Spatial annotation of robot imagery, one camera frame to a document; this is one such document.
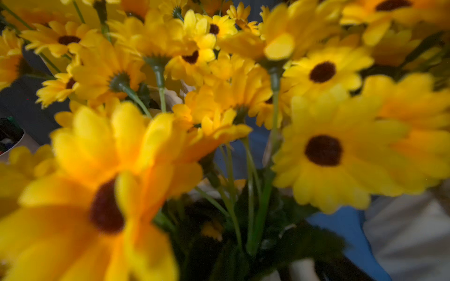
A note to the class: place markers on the sunflower pot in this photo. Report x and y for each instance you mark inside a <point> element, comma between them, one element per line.
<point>409,237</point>
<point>197,143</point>

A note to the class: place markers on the yellow wooden shelf unit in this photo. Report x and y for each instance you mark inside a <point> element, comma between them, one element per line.
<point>346,222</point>

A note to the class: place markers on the pen holder with markers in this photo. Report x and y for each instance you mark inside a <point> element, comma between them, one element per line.
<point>12,136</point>

